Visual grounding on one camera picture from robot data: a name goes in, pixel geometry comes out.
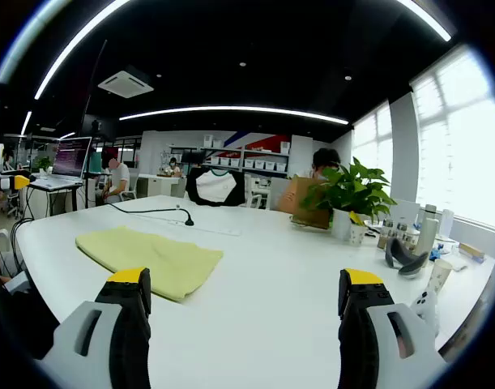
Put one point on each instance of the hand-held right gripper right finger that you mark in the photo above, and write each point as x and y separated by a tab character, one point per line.
360	344

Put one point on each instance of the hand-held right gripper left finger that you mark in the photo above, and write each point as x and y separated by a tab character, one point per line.
127	344

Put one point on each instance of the yellow garment with grey blue sleeves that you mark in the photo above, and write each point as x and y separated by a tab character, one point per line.
158	255

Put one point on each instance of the small desk plant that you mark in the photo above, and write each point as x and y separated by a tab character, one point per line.
44	164

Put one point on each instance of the laptop stand desk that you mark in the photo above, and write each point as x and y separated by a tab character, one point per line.
54	194

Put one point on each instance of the open laptop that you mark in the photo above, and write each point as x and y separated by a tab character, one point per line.
71	158

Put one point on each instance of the white game controller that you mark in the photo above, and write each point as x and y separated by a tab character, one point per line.
425	310

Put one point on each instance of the grey neck massager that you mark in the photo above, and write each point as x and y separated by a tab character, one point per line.
405	263

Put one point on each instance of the patterned paper cup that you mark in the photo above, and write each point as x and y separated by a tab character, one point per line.
439	279

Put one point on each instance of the white office chair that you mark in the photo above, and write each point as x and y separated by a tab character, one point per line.
129	190
256	193

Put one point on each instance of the small patterned cup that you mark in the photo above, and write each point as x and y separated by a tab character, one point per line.
357	234

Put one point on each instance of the small glass jars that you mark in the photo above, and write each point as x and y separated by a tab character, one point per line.
397	235

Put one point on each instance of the black tripod pole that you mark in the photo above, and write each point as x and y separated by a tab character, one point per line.
92	89

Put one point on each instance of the blue glove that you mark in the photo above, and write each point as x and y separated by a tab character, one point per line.
438	255

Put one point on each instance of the white thermos bottle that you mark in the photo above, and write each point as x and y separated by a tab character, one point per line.
429	210
428	239

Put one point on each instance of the long curved ceiling light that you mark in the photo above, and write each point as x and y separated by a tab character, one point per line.
73	44

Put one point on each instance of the white sign card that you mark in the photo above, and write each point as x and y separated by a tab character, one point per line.
406	210

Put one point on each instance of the ceiling air conditioner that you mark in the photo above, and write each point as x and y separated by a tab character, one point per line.
126	84

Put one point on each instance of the flat brown box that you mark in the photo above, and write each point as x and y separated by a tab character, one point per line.
471	251

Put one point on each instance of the brown cardboard box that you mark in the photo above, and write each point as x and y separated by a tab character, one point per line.
310	206

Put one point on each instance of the white paper roll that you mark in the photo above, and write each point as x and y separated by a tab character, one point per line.
446	223

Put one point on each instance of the green potted plant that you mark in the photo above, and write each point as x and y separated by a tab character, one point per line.
352	190

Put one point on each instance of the black monitor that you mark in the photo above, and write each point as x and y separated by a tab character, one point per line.
191	156

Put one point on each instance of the black white shirt on chair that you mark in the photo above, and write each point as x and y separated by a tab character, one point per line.
214	188

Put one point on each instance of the shelf with white boxes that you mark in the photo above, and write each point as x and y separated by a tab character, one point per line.
247	162

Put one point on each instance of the straight ceiling light strip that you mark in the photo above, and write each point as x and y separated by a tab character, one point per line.
231	111

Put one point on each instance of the large window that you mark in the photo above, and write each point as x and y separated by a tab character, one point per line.
462	142

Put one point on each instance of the short ceiling light strip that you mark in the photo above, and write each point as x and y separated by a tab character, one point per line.
425	20

